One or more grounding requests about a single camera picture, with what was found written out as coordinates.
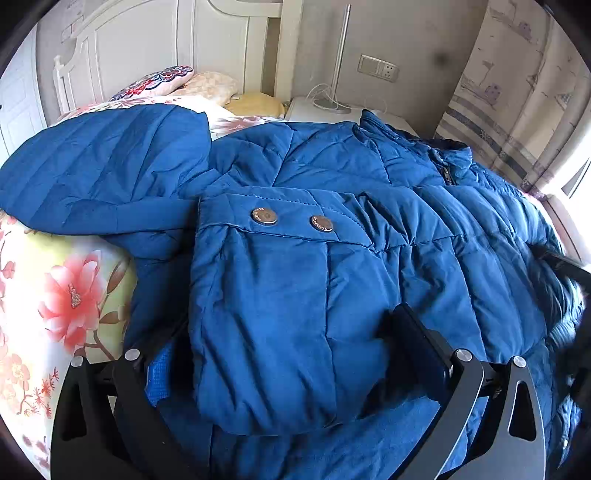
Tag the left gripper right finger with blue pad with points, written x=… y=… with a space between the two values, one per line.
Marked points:
x=489 y=423

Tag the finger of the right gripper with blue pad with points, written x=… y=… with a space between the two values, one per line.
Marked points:
x=564 y=266

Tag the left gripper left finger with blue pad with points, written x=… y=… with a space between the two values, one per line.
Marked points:
x=105 y=428

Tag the blue quilted puffer jacket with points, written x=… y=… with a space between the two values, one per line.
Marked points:
x=270 y=264

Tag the floral bed quilt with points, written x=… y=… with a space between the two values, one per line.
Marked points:
x=62 y=295

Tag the patterned window curtain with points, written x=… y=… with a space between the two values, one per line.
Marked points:
x=523 y=100

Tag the white bedside table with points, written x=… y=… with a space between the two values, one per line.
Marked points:
x=303 y=110

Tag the white wardrobe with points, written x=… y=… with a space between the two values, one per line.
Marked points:
x=21 y=114

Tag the purple patterned pillow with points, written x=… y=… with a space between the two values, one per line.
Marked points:
x=159 y=83

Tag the yellow pillow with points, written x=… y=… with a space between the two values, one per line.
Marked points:
x=256 y=104

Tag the peach patterned pillow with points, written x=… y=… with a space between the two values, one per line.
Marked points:
x=214 y=86

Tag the white wooden headboard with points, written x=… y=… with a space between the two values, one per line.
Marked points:
x=255 y=43

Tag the wall power socket plate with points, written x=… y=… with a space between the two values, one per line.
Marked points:
x=378 y=68

